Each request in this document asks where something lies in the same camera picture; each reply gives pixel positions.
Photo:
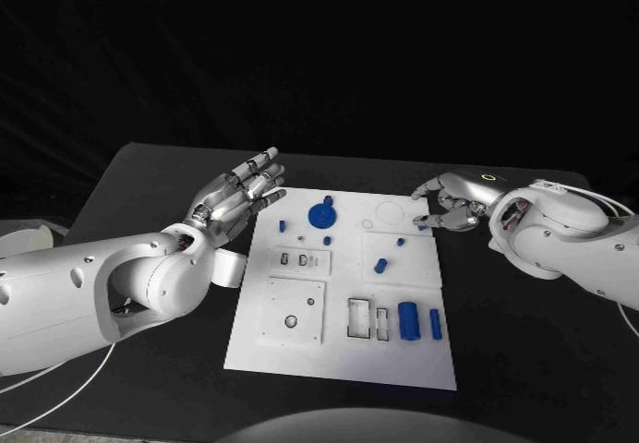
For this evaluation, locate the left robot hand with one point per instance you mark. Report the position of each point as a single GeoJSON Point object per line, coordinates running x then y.
{"type": "Point", "coordinates": [223, 204]}

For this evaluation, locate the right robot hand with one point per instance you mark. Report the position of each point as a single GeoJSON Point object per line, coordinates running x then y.
{"type": "Point", "coordinates": [473, 188]}

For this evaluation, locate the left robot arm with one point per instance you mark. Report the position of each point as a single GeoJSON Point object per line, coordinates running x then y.
{"type": "Point", "coordinates": [59, 297]}

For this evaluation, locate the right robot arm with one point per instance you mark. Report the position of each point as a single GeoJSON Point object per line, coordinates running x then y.
{"type": "Point", "coordinates": [574, 249]}

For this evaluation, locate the white task board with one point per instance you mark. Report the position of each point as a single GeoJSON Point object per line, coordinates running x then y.
{"type": "Point", "coordinates": [339, 353]}

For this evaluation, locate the blue gear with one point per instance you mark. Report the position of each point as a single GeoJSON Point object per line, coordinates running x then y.
{"type": "Point", "coordinates": [322, 215]}

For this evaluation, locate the short blue cylinder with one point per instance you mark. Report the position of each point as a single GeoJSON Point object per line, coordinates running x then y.
{"type": "Point", "coordinates": [379, 265]}

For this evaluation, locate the thin long blue cylinder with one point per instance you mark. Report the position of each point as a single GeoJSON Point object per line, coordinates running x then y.
{"type": "Point", "coordinates": [435, 324]}

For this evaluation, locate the thick long blue cylinder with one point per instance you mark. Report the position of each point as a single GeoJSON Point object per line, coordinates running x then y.
{"type": "Point", "coordinates": [408, 321]}

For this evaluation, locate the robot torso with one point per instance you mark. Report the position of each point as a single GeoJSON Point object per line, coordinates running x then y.
{"type": "Point", "coordinates": [369, 427]}

